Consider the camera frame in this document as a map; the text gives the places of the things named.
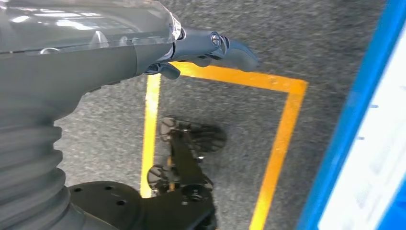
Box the blue metal shelf rack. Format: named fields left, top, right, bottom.
left=296, top=0, right=406, bottom=230

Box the yellow tape floor square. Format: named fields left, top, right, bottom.
left=139, top=61, right=309, bottom=230

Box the blue plastic bin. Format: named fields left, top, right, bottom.
left=377, top=187, right=406, bottom=230

